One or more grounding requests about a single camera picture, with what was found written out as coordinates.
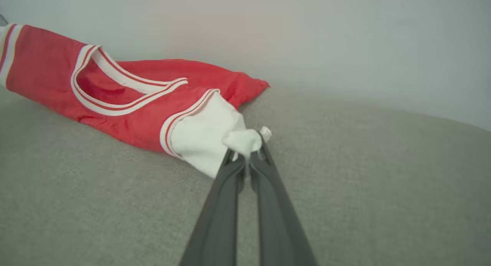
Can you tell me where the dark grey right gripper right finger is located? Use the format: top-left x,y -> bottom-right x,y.
249,137 -> 319,266

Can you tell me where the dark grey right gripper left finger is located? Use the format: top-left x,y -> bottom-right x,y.
179,149 -> 247,266

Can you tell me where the red white jersey garment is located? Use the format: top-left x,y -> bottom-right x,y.
0,23 -> 273,179

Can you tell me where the grey fabric sofa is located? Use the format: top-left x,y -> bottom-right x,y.
0,84 -> 491,266

